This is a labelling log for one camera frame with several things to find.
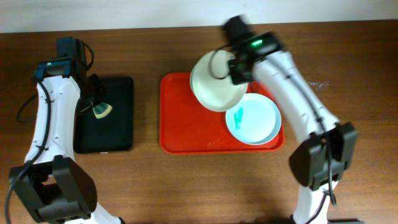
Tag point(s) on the red plastic tray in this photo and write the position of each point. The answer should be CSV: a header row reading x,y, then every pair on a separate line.
x,y
187,127

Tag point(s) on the light green plate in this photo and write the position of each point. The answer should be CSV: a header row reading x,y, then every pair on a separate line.
x,y
191,79

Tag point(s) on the green yellow sponge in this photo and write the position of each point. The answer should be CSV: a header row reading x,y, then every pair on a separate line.
x,y
101,110

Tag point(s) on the white plate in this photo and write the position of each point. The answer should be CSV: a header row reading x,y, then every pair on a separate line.
x,y
212,85

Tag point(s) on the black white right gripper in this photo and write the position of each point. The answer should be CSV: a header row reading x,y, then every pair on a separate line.
x,y
237,72

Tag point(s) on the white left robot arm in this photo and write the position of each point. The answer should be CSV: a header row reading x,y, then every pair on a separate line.
x,y
51,185

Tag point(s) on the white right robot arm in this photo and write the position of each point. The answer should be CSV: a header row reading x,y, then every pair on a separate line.
x,y
326,146

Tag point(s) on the light blue plate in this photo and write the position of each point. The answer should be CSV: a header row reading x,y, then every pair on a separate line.
x,y
255,120

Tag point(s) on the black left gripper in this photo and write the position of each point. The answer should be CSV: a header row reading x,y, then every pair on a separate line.
x,y
91,94

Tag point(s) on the black water tray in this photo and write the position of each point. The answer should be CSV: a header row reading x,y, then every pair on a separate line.
x,y
114,132

